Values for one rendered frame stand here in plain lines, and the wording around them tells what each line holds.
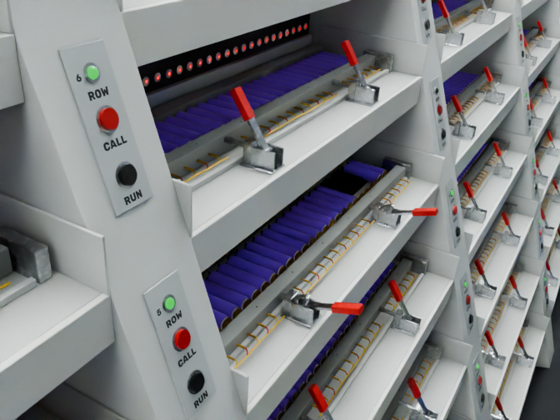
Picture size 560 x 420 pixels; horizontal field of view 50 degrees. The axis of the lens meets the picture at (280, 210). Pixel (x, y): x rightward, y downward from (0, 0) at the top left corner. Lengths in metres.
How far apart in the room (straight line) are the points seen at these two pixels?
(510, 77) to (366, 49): 0.74
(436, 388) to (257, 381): 0.60
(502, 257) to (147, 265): 1.23
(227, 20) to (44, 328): 0.33
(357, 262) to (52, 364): 0.48
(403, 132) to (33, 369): 0.78
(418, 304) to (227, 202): 0.56
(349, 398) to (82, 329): 0.50
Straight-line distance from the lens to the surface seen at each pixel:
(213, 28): 0.58
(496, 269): 1.55
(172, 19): 0.53
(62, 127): 0.43
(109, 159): 0.45
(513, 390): 1.77
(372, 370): 0.92
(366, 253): 0.84
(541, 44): 2.22
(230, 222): 0.56
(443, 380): 1.20
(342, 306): 0.67
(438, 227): 1.10
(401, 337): 0.99
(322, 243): 0.80
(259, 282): 0.73
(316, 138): 0.72
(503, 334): 1.65
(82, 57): 0.45
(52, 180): 0.45
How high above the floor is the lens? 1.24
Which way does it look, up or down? 19 degrees down
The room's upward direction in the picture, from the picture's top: 14 degrees counter-clockwise
